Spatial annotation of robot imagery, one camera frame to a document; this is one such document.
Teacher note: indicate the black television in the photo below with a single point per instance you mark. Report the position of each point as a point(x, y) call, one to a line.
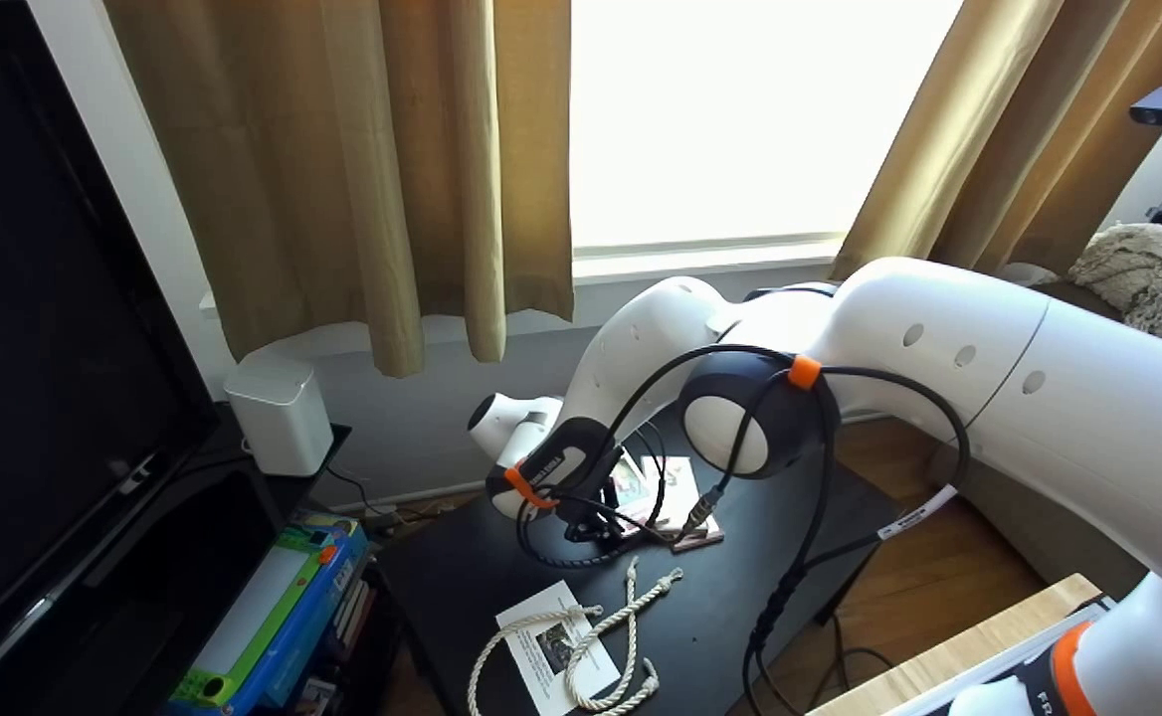
point(48, 330)

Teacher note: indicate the narrow tan curtain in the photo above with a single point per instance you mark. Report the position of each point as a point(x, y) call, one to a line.
point(1005, 103)

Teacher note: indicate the blue board game box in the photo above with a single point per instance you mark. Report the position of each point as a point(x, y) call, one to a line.
point(327, 599)

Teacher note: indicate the black television stand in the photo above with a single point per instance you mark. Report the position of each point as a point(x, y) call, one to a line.
point(170, 571)

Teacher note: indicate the wide tan curtain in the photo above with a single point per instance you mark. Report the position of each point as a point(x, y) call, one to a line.
point(344, 162)

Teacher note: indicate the white book with small figure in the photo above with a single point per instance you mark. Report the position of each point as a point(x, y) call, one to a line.
point(702, 528)

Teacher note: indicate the light wooden mounting board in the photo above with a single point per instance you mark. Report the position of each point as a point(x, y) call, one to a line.
point(963, 655)

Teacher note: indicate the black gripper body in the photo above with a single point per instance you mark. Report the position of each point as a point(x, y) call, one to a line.
point(580, 484)

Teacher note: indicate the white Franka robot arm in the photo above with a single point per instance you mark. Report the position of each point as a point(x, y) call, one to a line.
point(1005, 399)

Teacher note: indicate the white box device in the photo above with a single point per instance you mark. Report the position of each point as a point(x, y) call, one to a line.
point(284, 420)

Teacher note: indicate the grey fuzzy blanket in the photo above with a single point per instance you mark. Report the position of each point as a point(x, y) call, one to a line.
point(1160, 285)

